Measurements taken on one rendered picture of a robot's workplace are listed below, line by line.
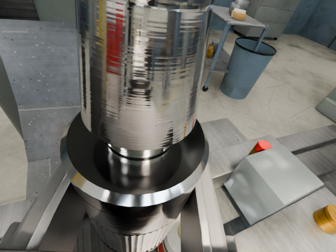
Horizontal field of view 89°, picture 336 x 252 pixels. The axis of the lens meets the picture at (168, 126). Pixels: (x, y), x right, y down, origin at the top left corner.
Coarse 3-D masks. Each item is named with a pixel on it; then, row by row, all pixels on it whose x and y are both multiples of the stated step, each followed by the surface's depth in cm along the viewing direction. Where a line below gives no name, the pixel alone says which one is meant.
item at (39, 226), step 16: (64, 176) 6; (48, 192) 6; (64, 192) 6; (32, 208) 5; (48, 208) 5; (64, 208) 6; (80, 208) 8; (16, 224) 6; (32, 224) 5; (48, 224) 5; (64, 224) 6; (80, 224) 8; (0, 240) 5; (16, 240) 5; (32, 240) 5; (48, 240) 5; (64, 240) 6
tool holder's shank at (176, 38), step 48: (96, 0) 2; (144, 0) 2; (192, 0) 2; (96, 48) 3; (144, 48) 3; (192, 48) 3; (96, 96) 3; (144, 96) 3; (192, 96) 4; (144, 144) 4
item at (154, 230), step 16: (96, 208) 5; (176, 208) 5; (96, 224) 6; (112, 224) 5; (128, 224) 5; (144, 224) 5; (160, 224) 6; (112, 240) 7; (128, 240) 7; (144, 240) 7; (160, 240) 9
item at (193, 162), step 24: (72, 120) 5; (72, 144) 5; (96, 144) 5; (192, 144) 5; (72, 168) 4; (96, 168) 4; (120, 168) 4; (144, 168) 5; (168, 168) 5; (192, 168) 5; (96, 192) 4; (120, 192) 4; (144, 192) 4; (168, 192) 4
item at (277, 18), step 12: (252, 0) 395; (264, 0) 377; (276, 0) 387; (288, 0) 398; (252, 12) 400; (264, 12) 398; (276, 12) 409; (288, 12) 421; (264, 24) 421; (276, 24) 434; (264, 36) 448; (276, 36) 462
